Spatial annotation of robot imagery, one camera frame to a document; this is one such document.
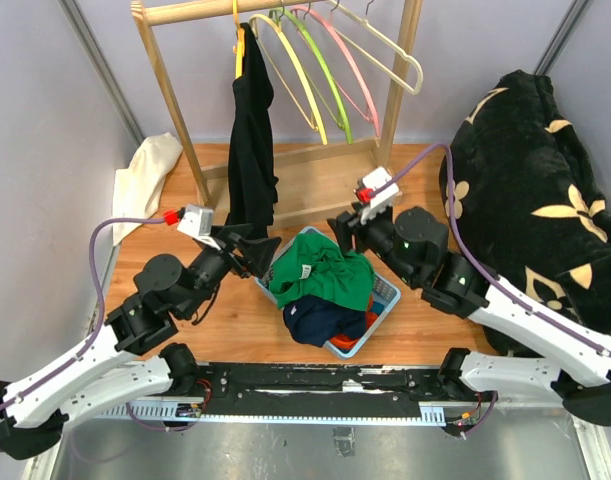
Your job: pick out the pink plastic hanger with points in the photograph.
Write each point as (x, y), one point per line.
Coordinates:
(369, 113)

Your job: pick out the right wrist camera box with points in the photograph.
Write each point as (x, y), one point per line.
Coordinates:
(375, 192)

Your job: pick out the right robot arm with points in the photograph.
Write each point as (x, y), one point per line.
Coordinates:
(572, 365)

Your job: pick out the white plastic hanger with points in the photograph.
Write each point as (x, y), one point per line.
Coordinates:
(399, 51)

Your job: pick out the lime green hanger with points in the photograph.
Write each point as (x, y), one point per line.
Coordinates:
(340, 117)

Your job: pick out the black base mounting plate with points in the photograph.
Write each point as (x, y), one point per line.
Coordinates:
(317, 391)

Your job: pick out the green t shirt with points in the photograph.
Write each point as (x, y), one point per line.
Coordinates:
(314, 265)

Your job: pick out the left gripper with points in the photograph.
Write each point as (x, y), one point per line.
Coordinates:
(260, 251)

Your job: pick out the pale yellow hanger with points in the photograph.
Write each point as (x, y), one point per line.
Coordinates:
(295, 70)

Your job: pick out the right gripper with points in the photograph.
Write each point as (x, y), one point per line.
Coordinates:
(342, 227)

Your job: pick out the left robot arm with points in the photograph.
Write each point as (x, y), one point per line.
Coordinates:
(129, 353)

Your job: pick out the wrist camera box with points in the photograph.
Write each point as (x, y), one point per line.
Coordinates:
(375, 192)
(195, 222)

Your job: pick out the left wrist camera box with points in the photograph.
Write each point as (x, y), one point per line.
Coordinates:
(195, 222)

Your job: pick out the orange t shirt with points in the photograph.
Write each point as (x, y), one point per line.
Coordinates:
(352, 333)

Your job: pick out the black printed t shirt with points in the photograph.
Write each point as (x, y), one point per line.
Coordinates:
(252, 183)

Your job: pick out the cream white cloth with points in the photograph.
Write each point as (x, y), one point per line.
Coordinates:
(138, 187)

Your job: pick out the navy blue t shirt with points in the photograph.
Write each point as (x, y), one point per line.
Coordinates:
(314, 321)

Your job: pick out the aluminium rail frame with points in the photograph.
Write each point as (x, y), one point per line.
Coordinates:
(458, 419)

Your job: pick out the black floral blanket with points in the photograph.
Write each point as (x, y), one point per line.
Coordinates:
(521, 187)

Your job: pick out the wooden clothes rack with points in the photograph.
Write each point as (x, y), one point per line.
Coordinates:
(314, 182)

